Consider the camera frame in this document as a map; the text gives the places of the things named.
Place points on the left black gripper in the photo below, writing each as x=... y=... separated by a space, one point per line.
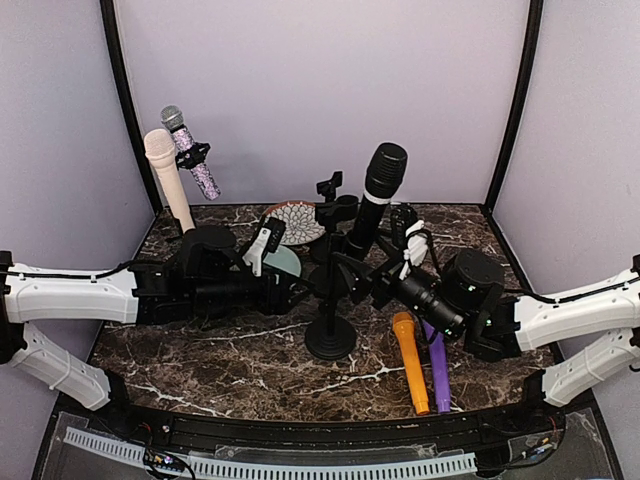
x=280 y=303

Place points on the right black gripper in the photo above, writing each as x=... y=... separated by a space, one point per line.
x=366 y=282

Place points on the orange microphone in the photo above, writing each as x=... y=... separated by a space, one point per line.
x=404 y=329

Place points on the black stand of purple microphone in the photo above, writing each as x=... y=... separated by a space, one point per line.
x=327 y=275

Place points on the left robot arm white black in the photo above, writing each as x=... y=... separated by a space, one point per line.
x=30 y=294

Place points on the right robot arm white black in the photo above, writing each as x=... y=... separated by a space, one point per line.
x=609 y=307

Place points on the empty black microphone stand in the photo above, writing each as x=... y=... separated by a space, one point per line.
x=327 y=190

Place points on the tripod stand of glitter microphone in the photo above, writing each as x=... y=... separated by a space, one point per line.
x=192 y=159

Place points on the cream pink microphone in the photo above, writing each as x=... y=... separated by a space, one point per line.
x=160 y=151

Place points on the glitter silver purple microphone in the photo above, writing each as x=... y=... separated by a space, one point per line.
x=173 y=121

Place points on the light green plate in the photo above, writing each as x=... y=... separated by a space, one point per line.
x=285 y=259

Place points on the floral patterned bowl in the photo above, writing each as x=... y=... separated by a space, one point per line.
x=299 y=217

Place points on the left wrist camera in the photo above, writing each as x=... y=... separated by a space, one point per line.
x=266 y=240

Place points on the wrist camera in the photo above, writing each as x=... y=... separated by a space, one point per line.
x=266 y=240
x=410 y=237

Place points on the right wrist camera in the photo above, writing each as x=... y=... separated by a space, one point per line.
x=410 y=237

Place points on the black front rail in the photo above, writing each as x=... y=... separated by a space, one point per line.
x=483 y=429

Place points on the white slotted cable duct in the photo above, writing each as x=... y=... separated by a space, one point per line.
x=199 y=467

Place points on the right black frame post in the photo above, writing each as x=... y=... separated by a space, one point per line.
x=525 y=69

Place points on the black frame post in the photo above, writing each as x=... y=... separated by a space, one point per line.
x=525 y=69
x=128 y=110

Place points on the left black frame post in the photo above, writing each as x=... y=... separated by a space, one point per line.
x=128 y=110

